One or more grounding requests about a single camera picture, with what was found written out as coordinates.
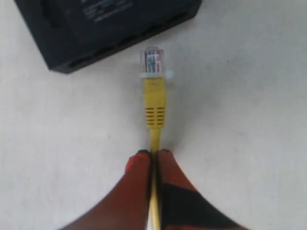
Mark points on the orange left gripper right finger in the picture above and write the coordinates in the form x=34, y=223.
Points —
x=183, y=207

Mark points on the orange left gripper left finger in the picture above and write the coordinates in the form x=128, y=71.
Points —
x=126, y=206

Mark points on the small black network box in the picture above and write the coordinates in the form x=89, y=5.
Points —
x=72, y=34

